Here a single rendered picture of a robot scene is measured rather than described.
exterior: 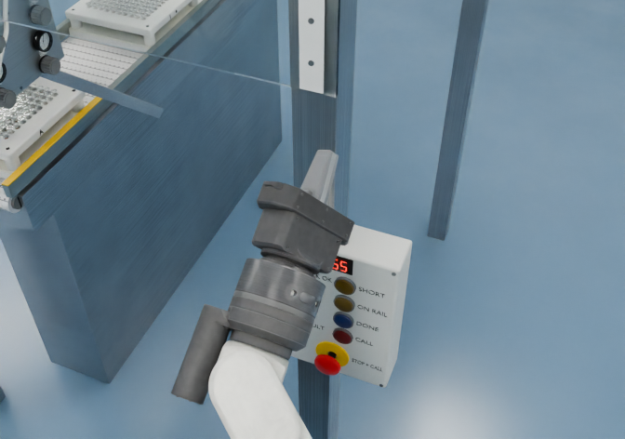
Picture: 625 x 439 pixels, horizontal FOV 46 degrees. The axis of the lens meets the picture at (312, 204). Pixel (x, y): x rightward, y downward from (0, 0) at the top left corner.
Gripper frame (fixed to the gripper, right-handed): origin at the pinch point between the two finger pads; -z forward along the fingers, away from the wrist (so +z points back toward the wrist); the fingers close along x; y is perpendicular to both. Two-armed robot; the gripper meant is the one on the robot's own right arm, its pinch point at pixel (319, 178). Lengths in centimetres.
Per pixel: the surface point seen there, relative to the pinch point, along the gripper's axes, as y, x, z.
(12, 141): 87, 2, -4
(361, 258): 5.7, -16.1, 4.0
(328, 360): 16.3, -27.6, 16.6
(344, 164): 10.0, -12.1, -7.2
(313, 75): 4.2, 2.3, -11.6
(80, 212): 104, -25, 1
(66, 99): 90, -6, -18
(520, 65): 121, -196, -142
